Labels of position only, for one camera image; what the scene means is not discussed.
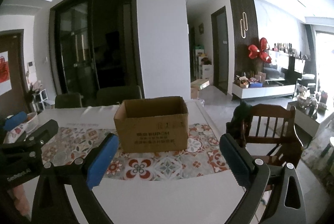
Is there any person's left hand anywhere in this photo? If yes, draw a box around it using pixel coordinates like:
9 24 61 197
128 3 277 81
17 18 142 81
7 184 30 221

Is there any white plastic basket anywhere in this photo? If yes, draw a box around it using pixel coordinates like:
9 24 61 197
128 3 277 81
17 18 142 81
23 112 38 134

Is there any black garment on chair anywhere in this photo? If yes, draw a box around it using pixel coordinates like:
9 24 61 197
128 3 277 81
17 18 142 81
226 101 253 148

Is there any dark dining chair left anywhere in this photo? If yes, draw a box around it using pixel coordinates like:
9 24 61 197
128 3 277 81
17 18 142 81
55 92 82 109

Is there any dark dining chair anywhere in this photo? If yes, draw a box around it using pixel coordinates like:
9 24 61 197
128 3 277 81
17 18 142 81
55 92 82 109
96 86 142 106

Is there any red fu door poster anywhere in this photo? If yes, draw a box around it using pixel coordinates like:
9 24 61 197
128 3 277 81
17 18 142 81
0 51 12 95

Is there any patterned tile table mat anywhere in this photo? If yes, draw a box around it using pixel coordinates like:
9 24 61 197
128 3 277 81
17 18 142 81
42 123 229 181

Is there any wooden chair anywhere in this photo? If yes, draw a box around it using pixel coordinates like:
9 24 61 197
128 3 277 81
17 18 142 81
242 104 304 167

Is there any dark dining chair right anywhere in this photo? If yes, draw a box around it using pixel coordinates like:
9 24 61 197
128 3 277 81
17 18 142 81
96 86 142 106

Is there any brown cardboard box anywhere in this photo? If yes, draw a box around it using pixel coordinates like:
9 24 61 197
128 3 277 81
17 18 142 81
114 96 188 153

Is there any white tv cabinet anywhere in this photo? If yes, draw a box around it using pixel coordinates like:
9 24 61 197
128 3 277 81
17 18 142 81
232 82 295 100

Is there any white storage box in hallway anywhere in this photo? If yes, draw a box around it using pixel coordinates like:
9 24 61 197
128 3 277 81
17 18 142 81
201 65 213 79

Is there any dark glass sliding door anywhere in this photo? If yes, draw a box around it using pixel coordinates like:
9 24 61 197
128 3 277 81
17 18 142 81
49 0 143 103

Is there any red balloon flower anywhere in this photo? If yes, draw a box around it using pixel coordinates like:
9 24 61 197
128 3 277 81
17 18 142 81
248 38 272 64

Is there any dark hallway door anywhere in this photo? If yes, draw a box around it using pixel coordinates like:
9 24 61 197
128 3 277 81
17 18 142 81
211 6 229 95

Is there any gold clip wall light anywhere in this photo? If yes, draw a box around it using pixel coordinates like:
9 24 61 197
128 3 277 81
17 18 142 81
240 12 248 39

